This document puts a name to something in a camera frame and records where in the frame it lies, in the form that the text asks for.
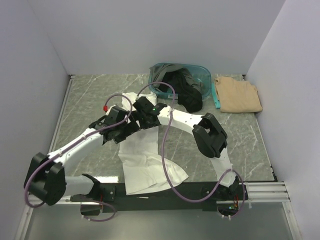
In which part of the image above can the white t shirt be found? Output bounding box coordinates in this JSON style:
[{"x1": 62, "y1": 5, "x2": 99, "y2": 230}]
[{"x1": 117, "y1": 91, "x2": 190, "y2": 196}]

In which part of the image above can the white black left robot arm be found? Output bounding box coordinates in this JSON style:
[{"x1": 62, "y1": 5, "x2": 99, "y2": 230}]
[{"x1": 23, "y1": 106, "x2": 141, "y2": 206}]

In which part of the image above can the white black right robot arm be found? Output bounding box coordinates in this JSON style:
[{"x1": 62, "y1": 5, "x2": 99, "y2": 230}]
[{"x1": 133, "y1": 96, "x2": 240, "y2": 200}]

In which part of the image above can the grey t shirt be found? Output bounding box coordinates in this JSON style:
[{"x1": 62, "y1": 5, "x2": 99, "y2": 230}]
[{"x1": 150, "y1": 63, "x2": 202, "y2": 91}]

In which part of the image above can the black t shirt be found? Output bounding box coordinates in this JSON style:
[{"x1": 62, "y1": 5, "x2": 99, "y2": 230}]
[{"x1": 163, "y1": 72, "x2": 203, "y2": 113}]

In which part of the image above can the teal plastic basket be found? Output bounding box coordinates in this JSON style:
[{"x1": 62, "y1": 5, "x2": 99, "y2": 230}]
[{"x1": 148, "y1": 62, "x2": 212, "y2": 99}]

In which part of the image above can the folded tan t shirt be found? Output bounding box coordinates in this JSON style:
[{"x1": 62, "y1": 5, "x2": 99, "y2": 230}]
[{"x1": 214, "y1": 76, "x2": 263, "y2": 113}]

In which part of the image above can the black base crossbar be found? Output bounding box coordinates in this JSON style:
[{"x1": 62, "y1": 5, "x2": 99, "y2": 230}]
[{"x1": 80, "y1": 179, "x2": 244, "y2": 216}]

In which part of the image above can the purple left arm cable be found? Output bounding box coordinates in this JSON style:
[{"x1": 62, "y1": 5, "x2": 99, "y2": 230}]
[{"x1": 23, "y1": 93, "x2": 133, "y2": 222}]

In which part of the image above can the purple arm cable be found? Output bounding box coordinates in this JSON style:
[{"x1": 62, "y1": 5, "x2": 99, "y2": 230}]
[
  {"x1": 137, "y1": 81, "x2": 247, "y2": 218},
  {"x1": 23, "y1": 93, "x2": 133, "y2": 222}
]

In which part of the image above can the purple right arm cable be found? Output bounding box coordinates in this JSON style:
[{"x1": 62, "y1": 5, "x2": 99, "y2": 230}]
[{"x1": 137, "y1": 81, "x2": 247, "y2": 218}]

